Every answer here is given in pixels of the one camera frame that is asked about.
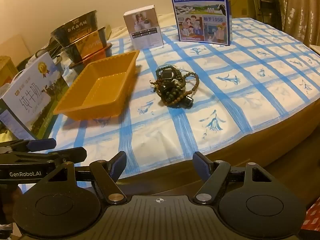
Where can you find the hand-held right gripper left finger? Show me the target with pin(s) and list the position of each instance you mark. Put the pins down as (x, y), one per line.
(119, 163)

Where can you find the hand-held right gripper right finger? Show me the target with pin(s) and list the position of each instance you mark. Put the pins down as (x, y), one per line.
(201, 163)

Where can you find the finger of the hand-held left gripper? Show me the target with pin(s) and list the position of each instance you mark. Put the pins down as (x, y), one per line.
(42, 143)
(72, 153)

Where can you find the yellow plastic tray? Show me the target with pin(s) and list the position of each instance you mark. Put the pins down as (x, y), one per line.
(100, 90)

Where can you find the black smartwatch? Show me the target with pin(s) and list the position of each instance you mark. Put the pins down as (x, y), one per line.
(167, 75)

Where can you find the light blue milk gift box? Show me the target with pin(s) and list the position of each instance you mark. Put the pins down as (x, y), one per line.
(30, 97)

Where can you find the labelled cardboard box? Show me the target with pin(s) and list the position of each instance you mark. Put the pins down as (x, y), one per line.
(6, 70)

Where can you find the black and red rice bowl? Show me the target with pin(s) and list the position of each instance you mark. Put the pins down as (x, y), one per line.
(100, 52)

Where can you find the black and orange rice bowl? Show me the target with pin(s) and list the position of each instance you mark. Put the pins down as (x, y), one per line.
(90, 42)

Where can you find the black instant rice bowl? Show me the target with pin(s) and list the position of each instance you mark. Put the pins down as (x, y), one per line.
(75, 28)

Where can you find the red patterned cloth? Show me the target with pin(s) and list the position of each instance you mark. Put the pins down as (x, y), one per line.
(312, 217)

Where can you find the small white product box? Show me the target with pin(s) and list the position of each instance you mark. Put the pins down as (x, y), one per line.
(145, 27)

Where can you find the blue illustrated milk carton box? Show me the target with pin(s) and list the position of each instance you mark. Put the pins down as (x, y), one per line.
(197, 17)

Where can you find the patterned beige curtain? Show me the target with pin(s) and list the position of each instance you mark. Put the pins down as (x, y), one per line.
(300, 7)

